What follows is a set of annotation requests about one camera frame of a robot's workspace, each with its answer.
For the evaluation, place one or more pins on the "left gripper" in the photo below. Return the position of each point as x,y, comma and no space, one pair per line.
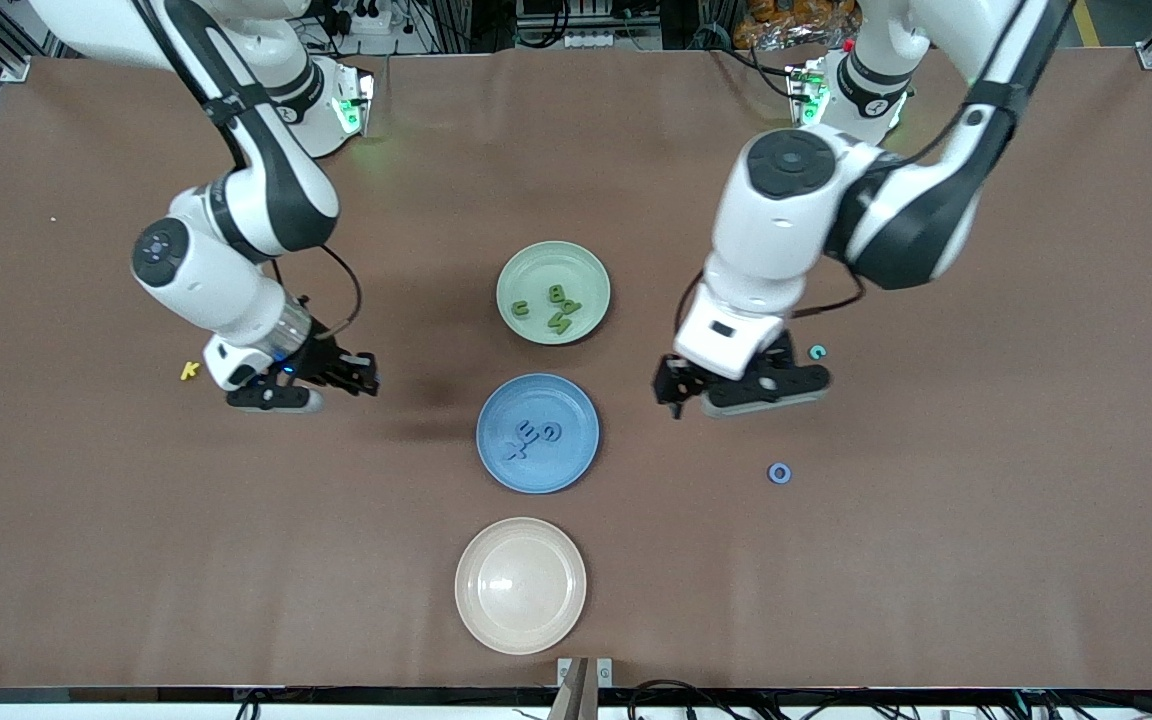
678,381

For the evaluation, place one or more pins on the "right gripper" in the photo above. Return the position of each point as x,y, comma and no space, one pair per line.
323,356

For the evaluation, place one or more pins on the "blue letter G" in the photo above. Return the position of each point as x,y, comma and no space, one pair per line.
552,431

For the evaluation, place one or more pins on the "green letter B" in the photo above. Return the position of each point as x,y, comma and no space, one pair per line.
557,293

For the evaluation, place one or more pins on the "blue letter E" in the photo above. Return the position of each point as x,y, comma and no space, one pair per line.
530,432

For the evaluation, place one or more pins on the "green letter C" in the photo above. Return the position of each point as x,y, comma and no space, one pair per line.
520,309

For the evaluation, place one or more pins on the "blue letter X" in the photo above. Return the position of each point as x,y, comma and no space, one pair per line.
516,450

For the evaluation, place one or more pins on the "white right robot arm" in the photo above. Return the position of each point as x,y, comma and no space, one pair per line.
276,190

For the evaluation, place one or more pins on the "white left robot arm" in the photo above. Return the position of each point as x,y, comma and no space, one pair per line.
906,220

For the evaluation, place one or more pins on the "blue letter O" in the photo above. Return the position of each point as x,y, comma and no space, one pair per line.
772,473

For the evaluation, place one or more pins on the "blue plate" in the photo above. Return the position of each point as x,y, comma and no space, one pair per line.
556,470

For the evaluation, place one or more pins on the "yellow letter K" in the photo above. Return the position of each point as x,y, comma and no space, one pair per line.
190,371

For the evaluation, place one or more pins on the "light green plate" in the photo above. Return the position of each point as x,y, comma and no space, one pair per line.
536,270

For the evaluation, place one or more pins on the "brown table cover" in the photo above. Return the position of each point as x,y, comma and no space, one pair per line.
336,560

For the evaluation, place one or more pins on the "beige plate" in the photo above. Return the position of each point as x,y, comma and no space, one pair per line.
520,586

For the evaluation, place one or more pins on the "white power strip with plugs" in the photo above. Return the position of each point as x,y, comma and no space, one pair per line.
376,22

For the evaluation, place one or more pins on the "small white power strip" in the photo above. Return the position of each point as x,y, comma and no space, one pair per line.
586,40

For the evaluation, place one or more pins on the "orange plastic bag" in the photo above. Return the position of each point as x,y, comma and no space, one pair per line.
796,20

